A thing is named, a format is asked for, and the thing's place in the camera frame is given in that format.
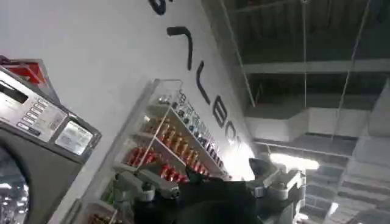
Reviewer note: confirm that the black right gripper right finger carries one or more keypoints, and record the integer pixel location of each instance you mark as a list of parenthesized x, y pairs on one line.
[(283, 185)]

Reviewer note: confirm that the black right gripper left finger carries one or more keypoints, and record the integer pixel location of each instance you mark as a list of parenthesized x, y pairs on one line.
[(152, 182)]

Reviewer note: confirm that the bright ceiling light strip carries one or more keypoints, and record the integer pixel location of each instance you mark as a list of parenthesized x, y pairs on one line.
[(294, 162)]

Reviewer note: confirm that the shelf rack with bottles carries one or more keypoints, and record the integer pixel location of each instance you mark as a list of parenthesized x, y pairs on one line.
[(179, 143)]

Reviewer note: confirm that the grey dryer with control panel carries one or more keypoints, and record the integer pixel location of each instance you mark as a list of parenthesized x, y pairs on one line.
[(45, 170)]

